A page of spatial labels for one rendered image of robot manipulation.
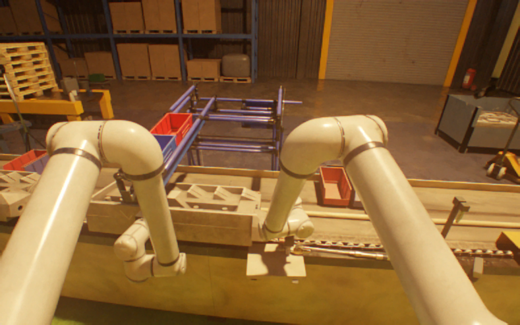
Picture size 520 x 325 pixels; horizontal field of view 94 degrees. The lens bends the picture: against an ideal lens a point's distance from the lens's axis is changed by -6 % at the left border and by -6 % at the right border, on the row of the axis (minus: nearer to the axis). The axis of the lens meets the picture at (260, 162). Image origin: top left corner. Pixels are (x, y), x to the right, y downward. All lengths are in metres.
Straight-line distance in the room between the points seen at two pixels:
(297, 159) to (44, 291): 0.59
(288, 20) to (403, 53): 4.77
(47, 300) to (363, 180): 0.69
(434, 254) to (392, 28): 11.65
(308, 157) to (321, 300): 1.32
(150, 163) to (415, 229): 0.66
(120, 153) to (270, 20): 10.91
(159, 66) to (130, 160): 10.39
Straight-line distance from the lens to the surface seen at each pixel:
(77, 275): 2.28
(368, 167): 0.66
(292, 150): 0.68
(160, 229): 0.95
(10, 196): 2.16
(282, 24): 11.46
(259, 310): 1.98
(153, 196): 0.85
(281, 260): 1.47
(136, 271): 1.16
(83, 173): 0.73
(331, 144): 0.67
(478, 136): 5.81
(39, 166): 2.82
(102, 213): 1.73
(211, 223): 1.47
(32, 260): 0.64
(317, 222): 1.79
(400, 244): 0.61
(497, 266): 2.00
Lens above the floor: 1.89
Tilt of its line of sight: 28 degrees down
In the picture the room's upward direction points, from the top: 1 degrees clockwise
